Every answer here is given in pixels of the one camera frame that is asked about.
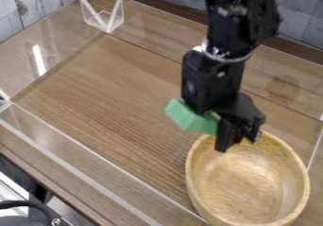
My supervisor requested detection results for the clear acrylic corner bracket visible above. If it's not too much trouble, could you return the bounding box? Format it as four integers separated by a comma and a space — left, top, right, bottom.
80, 0, 124, 33

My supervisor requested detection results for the black cable bottom left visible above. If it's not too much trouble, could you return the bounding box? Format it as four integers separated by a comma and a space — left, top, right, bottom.
0, 200, 52, 224

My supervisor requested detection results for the black metal bracket with screw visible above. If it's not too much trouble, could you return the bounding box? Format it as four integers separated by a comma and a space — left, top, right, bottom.
28, 192, 70, 226

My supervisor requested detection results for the green rectangular block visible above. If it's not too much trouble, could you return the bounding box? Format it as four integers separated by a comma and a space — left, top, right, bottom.
165, 98, 220, 134

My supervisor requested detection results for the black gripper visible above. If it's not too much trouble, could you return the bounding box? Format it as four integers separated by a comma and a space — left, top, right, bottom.
181, 50, 265, 152

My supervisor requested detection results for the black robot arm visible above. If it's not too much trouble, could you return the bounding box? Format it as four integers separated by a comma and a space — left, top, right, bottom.
180, 0, 281, 152

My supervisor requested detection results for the round wooden bowl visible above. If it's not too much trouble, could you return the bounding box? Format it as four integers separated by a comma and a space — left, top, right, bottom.
185, 132, 311, 226

